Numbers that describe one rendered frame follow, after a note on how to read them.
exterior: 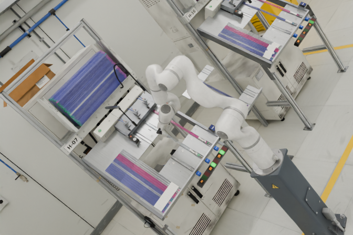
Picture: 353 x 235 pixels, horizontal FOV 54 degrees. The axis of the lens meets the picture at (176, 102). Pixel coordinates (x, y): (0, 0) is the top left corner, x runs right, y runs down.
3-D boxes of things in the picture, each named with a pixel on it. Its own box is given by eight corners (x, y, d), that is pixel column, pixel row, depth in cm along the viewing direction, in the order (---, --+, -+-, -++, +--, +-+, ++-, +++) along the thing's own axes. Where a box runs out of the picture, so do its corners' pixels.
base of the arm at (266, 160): (287, 147, 193) (270, 125, 187) (278, 175, 182) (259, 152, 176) (259, 150, 207) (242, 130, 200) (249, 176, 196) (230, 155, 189)
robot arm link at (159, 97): (166, 70, 204) (175, 103, 226) (145, 85, 198) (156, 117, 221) (176, 77, 198) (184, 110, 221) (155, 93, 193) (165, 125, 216)
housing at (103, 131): (146, 98, 273) (144, 88, 261) (105, 146, 254) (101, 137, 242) (138, 94, 276) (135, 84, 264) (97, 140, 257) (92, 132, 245)
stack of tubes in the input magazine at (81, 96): (127, 76, 256) (102, 49, 247) (80, 126, 237) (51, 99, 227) (121, 77, 267) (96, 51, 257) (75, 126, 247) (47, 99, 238)
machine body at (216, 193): (245, 188, 297) (202, 141, 274) (199, 261, 270) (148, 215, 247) (200, 177, 352) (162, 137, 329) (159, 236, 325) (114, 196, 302)
